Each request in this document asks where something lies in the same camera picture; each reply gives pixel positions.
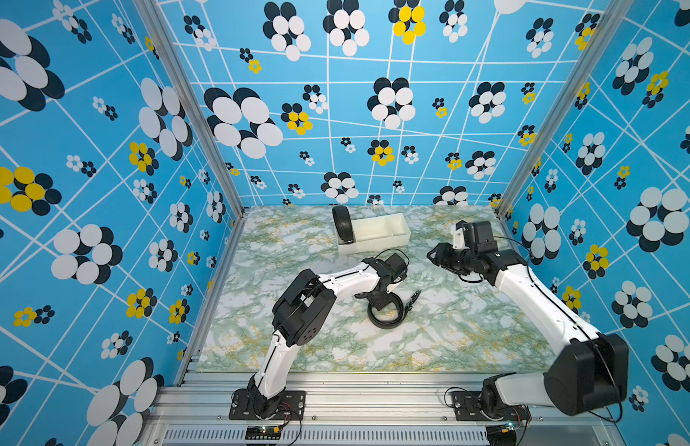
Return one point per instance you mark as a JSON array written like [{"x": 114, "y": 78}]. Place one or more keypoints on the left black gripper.
[{"x": 381, "y": 304}]

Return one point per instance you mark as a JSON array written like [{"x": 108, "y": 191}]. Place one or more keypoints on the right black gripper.
[{"x": 441, "y": 255}]

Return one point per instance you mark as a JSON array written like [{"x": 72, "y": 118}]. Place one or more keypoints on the long black leather belt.
[{"x": 343, "y": 224}]

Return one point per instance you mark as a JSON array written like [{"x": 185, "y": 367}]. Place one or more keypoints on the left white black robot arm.
[{"x": 301, "y": 312}]

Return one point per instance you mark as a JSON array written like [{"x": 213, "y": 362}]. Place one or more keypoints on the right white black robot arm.
[{"x": 591, "y": 369}]

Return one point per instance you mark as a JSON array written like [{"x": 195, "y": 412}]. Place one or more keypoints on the white compartment storage tray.
[{"x": 375, "y": 234}]

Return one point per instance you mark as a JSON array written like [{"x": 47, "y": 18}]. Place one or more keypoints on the right circuit board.
[{"x": 501, "y": 435}]

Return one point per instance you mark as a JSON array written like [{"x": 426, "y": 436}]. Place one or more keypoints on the circuit board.
[
  {"x": 263, "y": 434},
  {"x": 501, "y": 435}
]

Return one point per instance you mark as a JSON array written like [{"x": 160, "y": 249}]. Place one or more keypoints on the left circuit board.
[{"x": 263, "y": 434}]

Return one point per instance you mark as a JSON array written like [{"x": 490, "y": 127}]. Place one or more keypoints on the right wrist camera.
[{"x": 459, "y": 233}]

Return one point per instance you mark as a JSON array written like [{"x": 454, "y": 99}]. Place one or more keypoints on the aluminium front frame rail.
[{"x": 340, "y": 408}]

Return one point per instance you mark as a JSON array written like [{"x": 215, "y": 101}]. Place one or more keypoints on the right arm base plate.
[{"x": 472, "y": 407}]

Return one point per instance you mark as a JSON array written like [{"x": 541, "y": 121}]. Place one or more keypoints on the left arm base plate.
[{"x": 251, "y": 406}]

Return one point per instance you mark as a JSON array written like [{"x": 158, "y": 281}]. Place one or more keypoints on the right aluminium corner post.
[{"x": 612, "y": 19}]

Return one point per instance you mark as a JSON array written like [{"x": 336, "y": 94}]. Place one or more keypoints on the aluminium corner post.
[
  {"x": 157, "y": 29},
  {"x": 612, "y": 19}
]

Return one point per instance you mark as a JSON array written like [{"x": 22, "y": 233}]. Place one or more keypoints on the left aluminium corner post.
[{"x": 157, "y": 29}]

